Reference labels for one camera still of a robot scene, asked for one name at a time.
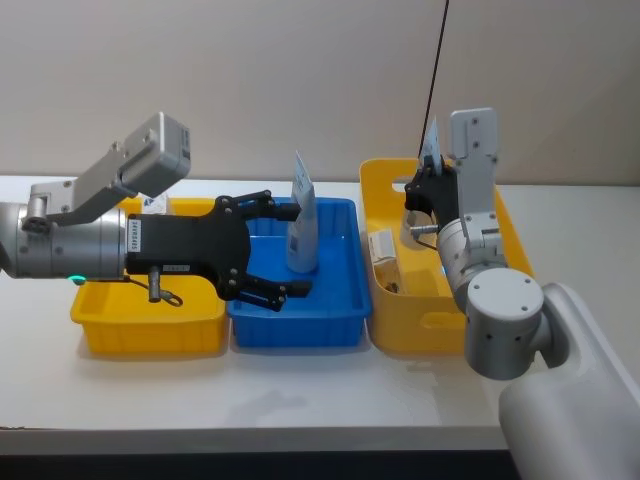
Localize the thin black hanging cable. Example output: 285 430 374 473
416 0 451 157

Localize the white blue carton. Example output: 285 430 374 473
139 194 170 217

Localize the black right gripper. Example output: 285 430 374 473
403 155 460 229

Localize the small white box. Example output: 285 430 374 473
368 229 397 263

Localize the yellow basket with handles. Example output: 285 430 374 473
359 157 536 357

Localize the white blue tube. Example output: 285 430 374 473
418 115 443 174
285 149 320 276

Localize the shallow yellow plastic bin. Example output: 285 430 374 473
69 195 229 357

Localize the left gripper cable with plug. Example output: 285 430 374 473
129 267 184 308

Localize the blue plastic bin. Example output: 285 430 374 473
227 196 373 350

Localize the right gripper cable with plug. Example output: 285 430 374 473
409 223 442 251

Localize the gripper cable with plug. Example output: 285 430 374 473
409 223 442 251
129 267 184 308

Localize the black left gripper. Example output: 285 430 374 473
124 189 314 314

